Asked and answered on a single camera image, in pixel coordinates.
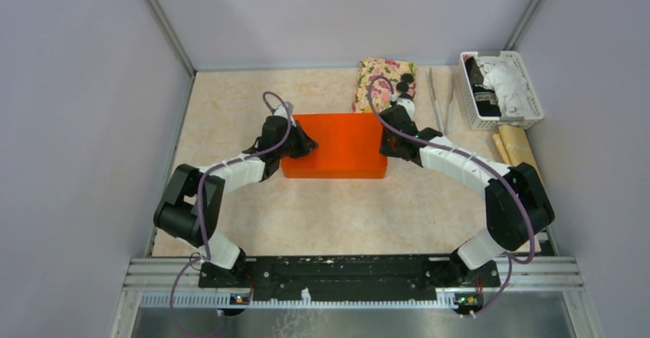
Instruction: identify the orange box lid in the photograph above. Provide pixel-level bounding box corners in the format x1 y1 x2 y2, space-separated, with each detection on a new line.
281 113 388 179

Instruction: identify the floral tray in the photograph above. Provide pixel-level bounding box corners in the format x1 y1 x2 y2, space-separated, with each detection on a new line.
351 57 418 113

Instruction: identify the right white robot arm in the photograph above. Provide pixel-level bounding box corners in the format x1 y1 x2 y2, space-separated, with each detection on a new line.
377 98 555 286

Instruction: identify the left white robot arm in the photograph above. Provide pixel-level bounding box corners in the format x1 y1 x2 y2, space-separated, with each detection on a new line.
153 102 318 287

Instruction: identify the black cookie middle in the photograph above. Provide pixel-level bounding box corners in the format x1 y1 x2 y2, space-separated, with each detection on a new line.
396 81 409 94

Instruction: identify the black cookie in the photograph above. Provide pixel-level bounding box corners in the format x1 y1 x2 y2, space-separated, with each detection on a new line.
400 73 415 84
396 81 409 94

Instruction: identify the black cookie upper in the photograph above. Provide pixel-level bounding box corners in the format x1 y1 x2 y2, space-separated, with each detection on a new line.
400 73 415 84

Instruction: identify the black item in basket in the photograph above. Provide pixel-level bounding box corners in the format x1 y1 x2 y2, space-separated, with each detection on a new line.
464 57 502 117

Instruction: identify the white plastic basket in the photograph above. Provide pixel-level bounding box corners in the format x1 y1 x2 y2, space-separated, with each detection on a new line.
457 51 543 130

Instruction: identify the white cloth in basket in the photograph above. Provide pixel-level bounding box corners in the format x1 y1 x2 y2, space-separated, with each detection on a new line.
476 56 533 116

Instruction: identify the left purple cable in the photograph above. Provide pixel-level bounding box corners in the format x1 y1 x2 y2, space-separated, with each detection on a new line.
169 91 296 338

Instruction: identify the purple cable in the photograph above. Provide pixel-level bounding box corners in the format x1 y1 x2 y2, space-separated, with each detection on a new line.
366 75 537 318
169 91 296 338

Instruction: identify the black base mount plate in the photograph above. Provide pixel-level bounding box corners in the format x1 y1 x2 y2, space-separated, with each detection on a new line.
198 254 501 313

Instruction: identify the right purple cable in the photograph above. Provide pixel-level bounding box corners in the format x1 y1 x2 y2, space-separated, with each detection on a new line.
366 75 537 318

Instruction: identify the aluminium frame rail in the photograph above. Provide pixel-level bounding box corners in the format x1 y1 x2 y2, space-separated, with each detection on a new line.
111 256 599 337

